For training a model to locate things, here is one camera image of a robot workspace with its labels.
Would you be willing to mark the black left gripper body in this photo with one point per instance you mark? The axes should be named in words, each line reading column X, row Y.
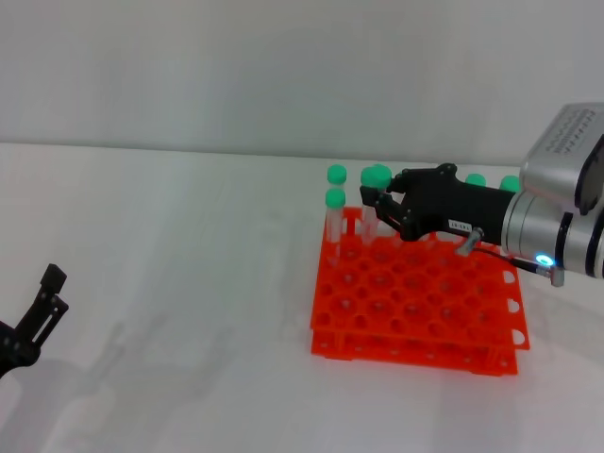
column 14, row 349

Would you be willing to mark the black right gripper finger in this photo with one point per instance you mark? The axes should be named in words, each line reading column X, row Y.
column 370, row 196
column 396, row 184

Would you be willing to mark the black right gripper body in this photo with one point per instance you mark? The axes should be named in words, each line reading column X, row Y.
column 448, row 203

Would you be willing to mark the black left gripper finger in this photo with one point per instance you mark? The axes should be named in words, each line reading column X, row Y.
column 53, row 278

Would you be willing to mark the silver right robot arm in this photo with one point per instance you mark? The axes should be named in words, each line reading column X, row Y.
column 533, row 226

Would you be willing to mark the orange test tube rack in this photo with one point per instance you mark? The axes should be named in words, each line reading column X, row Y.
column 406, row 302

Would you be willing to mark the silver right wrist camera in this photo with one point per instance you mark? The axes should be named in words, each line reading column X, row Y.
column 552, row 165

